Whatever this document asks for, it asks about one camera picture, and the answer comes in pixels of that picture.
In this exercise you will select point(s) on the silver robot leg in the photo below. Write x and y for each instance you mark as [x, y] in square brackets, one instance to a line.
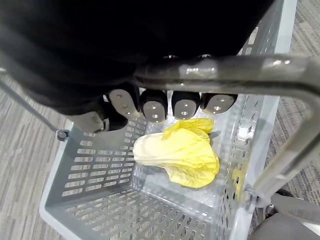
[290, 220]

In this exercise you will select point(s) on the grey plastic shopping basket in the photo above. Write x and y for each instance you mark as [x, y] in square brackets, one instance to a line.
[130, 200]

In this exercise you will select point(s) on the yellow napa cabbage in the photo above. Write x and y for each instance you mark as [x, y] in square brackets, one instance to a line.
[180, 157]

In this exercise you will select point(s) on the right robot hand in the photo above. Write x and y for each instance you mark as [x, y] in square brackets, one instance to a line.
[75, 45]

